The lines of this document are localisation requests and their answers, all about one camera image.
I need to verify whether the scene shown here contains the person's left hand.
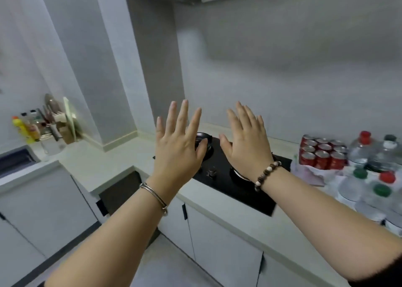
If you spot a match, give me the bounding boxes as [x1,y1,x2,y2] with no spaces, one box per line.
[147,100,209,202]

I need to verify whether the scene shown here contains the person's right hand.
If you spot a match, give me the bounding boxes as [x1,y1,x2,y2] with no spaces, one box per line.
[219,101,277,183]

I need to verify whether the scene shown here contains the group of red cans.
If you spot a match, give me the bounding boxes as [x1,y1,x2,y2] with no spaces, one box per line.
[298,134,348,171]

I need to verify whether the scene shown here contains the white green cap bottle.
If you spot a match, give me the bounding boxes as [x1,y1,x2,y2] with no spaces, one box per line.
[367,140,402,174]

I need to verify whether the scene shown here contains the person's right forearm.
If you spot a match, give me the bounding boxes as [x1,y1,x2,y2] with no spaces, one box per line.
[262,167,402,281]

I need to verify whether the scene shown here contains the person's left forearm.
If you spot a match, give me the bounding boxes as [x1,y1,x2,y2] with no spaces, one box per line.
[45,182,177,287]

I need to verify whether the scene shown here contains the person's black right sleeve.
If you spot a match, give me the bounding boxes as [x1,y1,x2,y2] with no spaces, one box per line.
[348,255,402,287]

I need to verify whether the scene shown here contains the silver bangle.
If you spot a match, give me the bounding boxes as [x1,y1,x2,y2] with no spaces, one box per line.
[139,182,169,217]

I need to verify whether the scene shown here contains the black glass gas hob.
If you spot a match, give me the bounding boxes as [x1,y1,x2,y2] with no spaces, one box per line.
[153,132,293,217]

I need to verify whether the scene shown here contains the white plastic bag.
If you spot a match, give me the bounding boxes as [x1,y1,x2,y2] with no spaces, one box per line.
[290,156,348,187]

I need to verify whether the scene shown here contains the dark grey cabinet panel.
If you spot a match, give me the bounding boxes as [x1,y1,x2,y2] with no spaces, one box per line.
[98,170,161,247]

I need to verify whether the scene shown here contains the clear red print plastic bag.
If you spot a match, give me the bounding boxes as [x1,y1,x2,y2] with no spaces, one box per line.
[325,166,402,238]

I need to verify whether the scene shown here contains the wooden knife block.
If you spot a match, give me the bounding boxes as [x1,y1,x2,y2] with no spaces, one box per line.
[52,111,76,145]

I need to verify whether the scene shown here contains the white cup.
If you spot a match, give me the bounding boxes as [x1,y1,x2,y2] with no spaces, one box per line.
[40,133,67,156]

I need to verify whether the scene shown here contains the white kitchen base cabinet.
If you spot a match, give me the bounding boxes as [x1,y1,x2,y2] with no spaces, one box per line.
[0,163,349,287]

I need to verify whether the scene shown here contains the brown condiment bottle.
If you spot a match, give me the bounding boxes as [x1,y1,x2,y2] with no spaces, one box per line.
[27,120,42,142]

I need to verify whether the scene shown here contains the steel kitchen sink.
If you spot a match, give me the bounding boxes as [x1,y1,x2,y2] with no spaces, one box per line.
[0,145,41,179]

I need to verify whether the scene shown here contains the dark cap condiment bottle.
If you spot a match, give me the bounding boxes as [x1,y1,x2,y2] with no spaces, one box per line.
[20,109,44,127]

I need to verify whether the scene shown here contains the yellow detergent bottle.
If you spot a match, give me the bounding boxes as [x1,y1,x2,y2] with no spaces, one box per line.
[12,116,34,145]

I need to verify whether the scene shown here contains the brown white beaded bracelet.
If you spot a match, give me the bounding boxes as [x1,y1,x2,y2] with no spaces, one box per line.
[254,160,282,192]

